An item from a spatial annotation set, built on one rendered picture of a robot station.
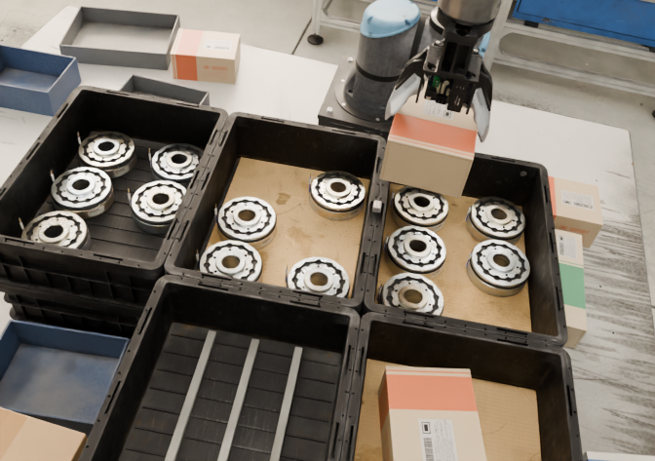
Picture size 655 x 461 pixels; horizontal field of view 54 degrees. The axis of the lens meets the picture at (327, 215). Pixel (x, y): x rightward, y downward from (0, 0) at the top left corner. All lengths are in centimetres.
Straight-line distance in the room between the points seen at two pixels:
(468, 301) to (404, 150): 33
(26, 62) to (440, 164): 118
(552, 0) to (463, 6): 222
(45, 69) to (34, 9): 179
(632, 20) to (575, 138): 139
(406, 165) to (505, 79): 234
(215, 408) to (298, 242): 34
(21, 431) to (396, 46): 96
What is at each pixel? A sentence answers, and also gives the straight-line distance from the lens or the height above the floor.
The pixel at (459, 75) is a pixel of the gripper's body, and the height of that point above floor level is 124.
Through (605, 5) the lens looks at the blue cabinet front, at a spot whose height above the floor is 46.
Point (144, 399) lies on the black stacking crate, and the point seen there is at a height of 83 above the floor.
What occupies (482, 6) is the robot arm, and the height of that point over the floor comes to 133.
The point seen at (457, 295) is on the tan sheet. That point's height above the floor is 83.
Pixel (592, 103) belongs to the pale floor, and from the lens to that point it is 326.
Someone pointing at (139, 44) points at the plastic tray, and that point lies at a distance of 186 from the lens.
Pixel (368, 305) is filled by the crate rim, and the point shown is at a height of 93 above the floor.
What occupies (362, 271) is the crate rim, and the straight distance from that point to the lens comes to 99.
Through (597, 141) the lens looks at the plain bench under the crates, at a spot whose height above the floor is 70.
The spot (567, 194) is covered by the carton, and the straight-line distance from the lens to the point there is 146.
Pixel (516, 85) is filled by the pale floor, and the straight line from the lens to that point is 321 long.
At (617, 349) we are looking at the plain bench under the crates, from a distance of 133.
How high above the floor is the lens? 169
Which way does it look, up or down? 46 degrees down
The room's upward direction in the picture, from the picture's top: 8 degrees clockwise
